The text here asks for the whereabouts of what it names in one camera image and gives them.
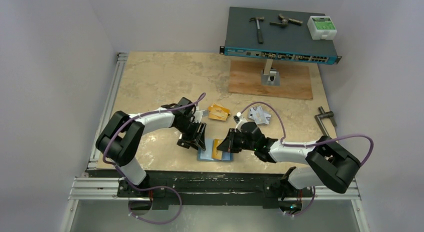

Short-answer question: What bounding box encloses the dark metal clamp tool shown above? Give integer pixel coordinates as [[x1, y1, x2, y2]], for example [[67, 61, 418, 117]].
[[269, 13, 303, 28]]

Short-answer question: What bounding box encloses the white green electrical box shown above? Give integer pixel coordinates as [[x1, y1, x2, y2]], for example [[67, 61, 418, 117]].
[[307, 15, 337, 41]]

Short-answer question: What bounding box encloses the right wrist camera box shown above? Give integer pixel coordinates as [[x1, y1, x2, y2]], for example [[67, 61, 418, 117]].
[[233, 112, 248, 126]]

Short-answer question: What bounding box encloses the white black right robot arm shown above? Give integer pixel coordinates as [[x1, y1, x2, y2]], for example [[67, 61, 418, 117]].
[[217, 122, 361, 196]]

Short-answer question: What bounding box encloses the grey metal crank handle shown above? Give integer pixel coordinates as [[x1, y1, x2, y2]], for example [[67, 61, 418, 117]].
[[314, 106, 338, 139]]

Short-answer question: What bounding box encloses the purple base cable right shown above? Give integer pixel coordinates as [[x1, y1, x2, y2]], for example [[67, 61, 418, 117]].
[[281, 187, 316, 218]]

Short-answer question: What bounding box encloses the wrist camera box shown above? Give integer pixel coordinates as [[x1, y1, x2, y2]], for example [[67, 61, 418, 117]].
[[193, 109, 209, 123], [233, 112, 248, 126]]

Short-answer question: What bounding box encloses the plywood board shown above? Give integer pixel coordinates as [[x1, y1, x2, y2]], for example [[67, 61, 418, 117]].
[[228, 60, 313, 100]]

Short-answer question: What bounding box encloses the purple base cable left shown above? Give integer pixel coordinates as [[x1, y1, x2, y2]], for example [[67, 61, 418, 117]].
[[122, 180, 184, 225]]

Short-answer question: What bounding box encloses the blue network switch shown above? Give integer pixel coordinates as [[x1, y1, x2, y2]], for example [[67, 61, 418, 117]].
[[219, 6, 342, 65]]

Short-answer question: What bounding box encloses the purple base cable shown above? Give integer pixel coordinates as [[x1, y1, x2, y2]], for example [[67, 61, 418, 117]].
[[122, 180, 184, 225], [281, 187, 316, 218]]

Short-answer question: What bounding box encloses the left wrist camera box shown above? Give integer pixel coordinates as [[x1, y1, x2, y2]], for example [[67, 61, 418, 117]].
[[193, 109, 209, 123]]

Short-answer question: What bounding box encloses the metal stand post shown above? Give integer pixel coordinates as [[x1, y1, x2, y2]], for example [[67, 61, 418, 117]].
[[261, 59, 281, 87]]

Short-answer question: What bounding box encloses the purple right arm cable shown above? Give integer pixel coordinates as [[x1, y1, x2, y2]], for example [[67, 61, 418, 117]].
[[236, 101, 375, 168]]

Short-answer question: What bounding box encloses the small grey hammer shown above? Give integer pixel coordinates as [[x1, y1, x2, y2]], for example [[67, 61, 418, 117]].
[[249, 16, 265, 44]]

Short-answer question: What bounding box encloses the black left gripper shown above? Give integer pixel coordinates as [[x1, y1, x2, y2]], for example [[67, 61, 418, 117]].
[[174, 118, 206, 150]]

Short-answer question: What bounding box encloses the orange credit card stack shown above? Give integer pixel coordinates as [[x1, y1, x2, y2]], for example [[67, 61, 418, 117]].
[[208, 103, 231, 121]]

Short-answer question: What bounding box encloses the blue leather card holder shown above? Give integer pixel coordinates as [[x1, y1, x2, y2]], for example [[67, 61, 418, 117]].
[[197, 138, 234, 162]]

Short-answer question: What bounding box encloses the aluminium frame rail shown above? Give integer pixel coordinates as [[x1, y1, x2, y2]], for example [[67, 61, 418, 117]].
[[67, 52, 362, 202]]

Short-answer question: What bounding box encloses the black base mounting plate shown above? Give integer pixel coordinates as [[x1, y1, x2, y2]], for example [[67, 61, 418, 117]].
[[87, 169, 313, 210]]

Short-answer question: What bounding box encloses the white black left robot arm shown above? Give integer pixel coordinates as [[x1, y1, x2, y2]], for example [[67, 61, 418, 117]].
[[95, 97, 207, 197]]

